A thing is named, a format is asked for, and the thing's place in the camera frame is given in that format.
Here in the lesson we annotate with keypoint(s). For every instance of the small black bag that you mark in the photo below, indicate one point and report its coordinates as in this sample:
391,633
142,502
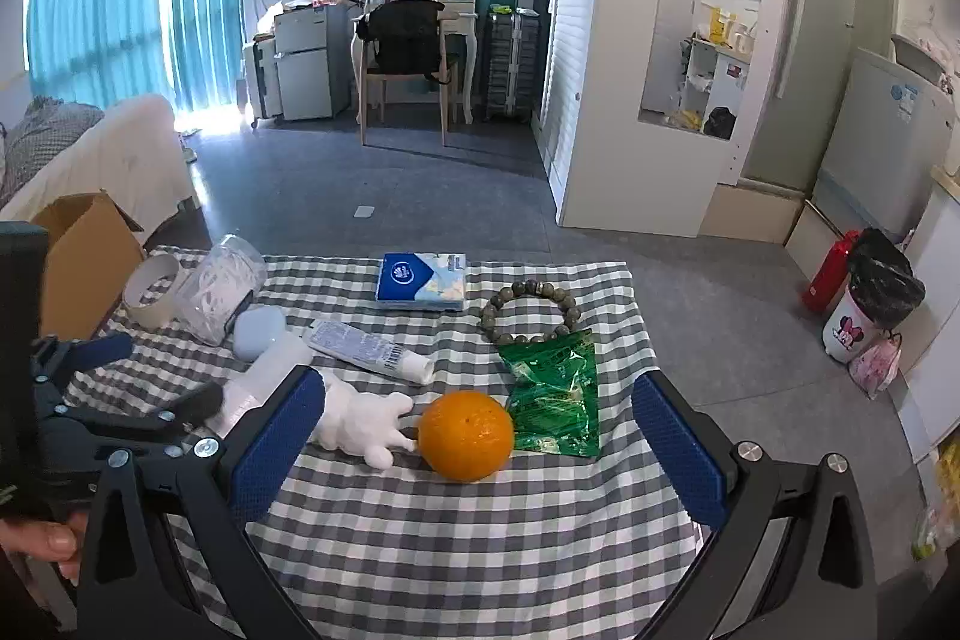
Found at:
721,123

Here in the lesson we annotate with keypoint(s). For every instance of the grey checkered tablecloth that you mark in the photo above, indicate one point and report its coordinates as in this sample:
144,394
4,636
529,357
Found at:
450,557

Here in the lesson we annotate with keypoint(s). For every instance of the white bottle pale blue cap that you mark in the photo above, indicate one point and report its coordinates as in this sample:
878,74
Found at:
266,377

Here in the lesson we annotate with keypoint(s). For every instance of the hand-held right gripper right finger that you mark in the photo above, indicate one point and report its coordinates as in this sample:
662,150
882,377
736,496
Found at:
679,452

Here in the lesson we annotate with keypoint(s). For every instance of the orange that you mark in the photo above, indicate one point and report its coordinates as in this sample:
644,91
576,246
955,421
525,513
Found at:
465,436

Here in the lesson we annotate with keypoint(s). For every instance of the black bag on floor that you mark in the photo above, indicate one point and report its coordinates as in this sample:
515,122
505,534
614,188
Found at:
877,287

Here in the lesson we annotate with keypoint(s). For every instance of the beige tape roll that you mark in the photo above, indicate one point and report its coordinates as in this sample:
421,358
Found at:
174,304

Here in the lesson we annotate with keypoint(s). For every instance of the clear plastic jar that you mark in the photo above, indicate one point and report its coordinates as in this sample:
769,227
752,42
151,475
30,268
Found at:
217,287

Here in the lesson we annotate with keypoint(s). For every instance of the wooden chair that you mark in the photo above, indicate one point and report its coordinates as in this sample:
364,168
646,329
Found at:
367,85

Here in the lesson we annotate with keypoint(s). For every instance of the white plush toy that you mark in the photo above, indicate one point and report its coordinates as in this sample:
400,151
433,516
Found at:
352,422

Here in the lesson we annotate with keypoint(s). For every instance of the brown cardboard box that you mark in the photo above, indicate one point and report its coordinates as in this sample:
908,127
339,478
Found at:
82,265

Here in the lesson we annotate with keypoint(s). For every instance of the white vanity table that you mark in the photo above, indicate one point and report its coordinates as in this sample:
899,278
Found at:
461,21

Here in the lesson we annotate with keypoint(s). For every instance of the person's left hand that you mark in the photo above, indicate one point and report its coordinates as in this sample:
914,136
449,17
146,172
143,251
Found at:
45,541

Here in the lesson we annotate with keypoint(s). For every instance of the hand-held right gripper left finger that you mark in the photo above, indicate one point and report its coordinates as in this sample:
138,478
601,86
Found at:
277,452

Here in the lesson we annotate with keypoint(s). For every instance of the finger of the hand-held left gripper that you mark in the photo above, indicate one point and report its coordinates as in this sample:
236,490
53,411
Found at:
191,406
97,349

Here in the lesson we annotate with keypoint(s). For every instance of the green snack packet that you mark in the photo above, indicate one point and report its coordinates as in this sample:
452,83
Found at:
555,400

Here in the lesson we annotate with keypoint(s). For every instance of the white suitcase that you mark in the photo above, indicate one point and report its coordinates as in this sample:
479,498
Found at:
255,78

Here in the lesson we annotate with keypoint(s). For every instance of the grey checkered blanket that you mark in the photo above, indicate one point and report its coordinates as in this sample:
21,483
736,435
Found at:
45,134

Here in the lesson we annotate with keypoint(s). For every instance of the blue tissue pack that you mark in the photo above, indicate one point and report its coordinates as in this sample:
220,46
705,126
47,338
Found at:
412,284

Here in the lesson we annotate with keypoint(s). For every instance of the white covered bed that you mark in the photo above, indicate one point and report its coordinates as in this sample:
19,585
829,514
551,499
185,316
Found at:
120,153

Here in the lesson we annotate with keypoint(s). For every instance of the white cream tube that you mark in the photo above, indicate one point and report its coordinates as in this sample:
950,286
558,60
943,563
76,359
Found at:
352,347

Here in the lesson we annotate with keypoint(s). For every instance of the pink plastic bag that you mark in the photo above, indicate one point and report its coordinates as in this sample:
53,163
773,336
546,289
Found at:
876,368

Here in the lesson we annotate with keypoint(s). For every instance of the grey drawer tower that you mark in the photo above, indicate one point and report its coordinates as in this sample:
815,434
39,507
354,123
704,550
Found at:
514,63

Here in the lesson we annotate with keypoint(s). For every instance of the white paper scrap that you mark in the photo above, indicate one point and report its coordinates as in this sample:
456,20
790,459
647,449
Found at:
364,211

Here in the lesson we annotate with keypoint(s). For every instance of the wide teal curtain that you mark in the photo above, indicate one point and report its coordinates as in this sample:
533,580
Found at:
97,3

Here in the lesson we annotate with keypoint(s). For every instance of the white mini fridge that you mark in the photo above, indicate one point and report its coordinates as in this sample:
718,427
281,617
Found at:
307,63

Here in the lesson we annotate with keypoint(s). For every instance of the red bottle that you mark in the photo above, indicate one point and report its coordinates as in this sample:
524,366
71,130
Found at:
829,272

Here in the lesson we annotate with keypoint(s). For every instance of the white refrigerator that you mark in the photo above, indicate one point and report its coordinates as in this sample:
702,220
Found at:
877,138

